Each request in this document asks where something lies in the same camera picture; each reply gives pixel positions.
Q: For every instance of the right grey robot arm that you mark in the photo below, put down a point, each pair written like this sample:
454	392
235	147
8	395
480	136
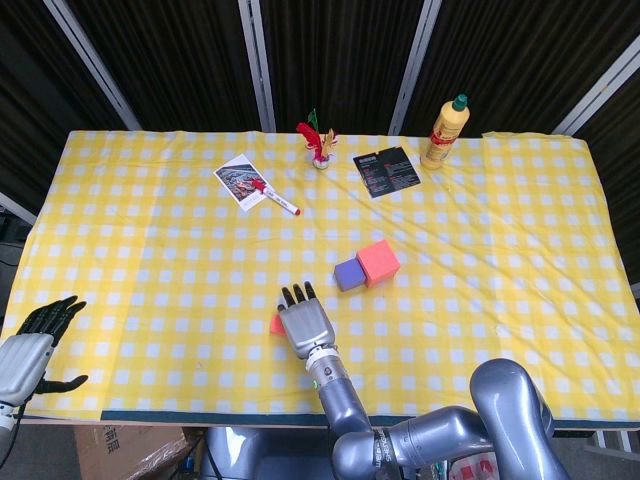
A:
505	400

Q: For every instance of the purple cube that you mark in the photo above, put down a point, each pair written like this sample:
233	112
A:
349	275

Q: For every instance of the yellow bottle green cap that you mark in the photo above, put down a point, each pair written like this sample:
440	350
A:
442	140

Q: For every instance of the small orange-pink cube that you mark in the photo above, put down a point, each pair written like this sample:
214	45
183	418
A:
275	325

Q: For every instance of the yellow white checkered tablecloth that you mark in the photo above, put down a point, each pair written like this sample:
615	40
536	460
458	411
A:
175	280

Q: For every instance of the brown cardboard box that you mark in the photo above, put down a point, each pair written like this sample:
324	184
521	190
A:
125	452

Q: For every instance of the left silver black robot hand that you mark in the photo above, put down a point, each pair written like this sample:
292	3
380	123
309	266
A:
22	365

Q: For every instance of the large pink cube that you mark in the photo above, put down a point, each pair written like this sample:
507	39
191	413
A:
380	262

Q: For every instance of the red white marker pen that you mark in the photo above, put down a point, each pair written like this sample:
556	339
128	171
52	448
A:
276	199

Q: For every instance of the black printed card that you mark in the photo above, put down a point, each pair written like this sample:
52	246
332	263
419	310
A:
387	171

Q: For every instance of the photo postcard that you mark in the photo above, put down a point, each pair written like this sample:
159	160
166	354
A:
235	177

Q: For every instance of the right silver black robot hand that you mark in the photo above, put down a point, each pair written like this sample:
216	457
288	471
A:
307	327

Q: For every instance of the colourful feather shuttlecock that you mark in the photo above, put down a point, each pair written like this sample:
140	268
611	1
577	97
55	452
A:
320	145

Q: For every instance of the grey metal frame post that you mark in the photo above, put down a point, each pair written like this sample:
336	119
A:
257	65
90	65
600	85
415	65

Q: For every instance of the grey robot torso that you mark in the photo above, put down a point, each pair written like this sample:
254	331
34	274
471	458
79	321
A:
270	455

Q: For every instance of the red white plastic bag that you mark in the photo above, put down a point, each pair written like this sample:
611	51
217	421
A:
470	470

